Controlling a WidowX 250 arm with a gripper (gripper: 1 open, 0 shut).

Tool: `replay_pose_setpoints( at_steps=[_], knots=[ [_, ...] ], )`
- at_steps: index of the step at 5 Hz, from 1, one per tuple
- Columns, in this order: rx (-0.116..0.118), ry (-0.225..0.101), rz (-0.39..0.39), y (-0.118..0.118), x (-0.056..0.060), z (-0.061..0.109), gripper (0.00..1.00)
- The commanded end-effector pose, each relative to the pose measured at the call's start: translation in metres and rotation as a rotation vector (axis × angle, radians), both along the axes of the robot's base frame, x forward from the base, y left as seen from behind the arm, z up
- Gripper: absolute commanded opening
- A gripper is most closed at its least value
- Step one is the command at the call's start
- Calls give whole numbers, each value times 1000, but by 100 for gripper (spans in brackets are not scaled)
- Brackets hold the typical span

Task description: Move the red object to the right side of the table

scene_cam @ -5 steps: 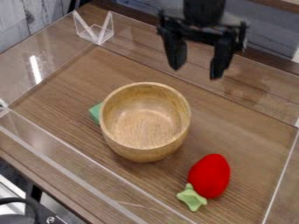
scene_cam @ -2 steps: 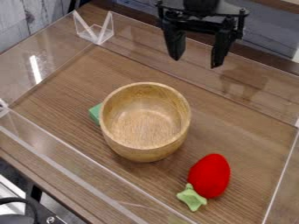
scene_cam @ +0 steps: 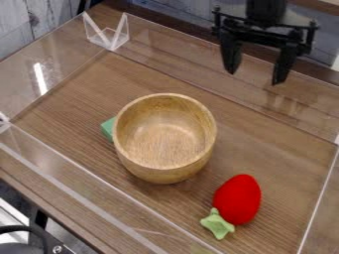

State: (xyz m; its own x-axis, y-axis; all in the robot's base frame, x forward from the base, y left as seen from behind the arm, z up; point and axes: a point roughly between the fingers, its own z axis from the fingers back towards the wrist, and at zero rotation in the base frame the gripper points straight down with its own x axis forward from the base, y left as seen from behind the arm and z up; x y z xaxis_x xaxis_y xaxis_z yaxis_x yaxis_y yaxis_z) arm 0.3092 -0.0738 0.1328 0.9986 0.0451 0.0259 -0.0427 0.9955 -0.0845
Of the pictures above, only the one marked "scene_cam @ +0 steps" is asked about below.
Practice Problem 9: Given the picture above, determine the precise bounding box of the black cable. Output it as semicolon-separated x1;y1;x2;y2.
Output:
0;224;51;254

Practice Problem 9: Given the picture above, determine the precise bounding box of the clear acrylic corner bracket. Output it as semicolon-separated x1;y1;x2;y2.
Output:
83;13;130;52

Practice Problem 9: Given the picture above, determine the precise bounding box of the black table frame bracket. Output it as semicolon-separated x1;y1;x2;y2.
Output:
30;208;77;254

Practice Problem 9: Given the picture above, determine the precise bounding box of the red plush strawberry toy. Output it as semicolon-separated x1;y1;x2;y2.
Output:
201;174;262;240

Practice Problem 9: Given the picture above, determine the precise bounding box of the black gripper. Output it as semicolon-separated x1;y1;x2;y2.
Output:
213;0;320;85

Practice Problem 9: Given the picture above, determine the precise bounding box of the green foam block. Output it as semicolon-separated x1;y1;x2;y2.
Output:
101;118;115;142

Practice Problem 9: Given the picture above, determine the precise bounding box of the wooden bowl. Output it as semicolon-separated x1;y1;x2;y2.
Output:
113;93;218;185

